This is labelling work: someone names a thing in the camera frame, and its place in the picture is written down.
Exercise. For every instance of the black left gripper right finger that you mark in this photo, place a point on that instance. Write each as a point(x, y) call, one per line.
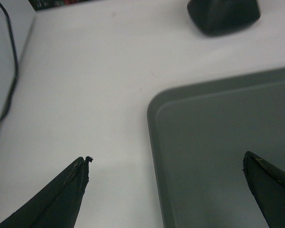
point(267, 184)

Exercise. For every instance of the grey silver serving tray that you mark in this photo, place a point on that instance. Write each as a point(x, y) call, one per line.
point(199, 135)

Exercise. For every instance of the black barcode scanner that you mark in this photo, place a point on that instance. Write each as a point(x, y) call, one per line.
point(220, 17)

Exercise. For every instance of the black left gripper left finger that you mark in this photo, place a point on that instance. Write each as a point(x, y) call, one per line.
point(57, 205)

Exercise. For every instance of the white checkout counter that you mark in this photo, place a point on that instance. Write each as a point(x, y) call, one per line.
point(86, 79)

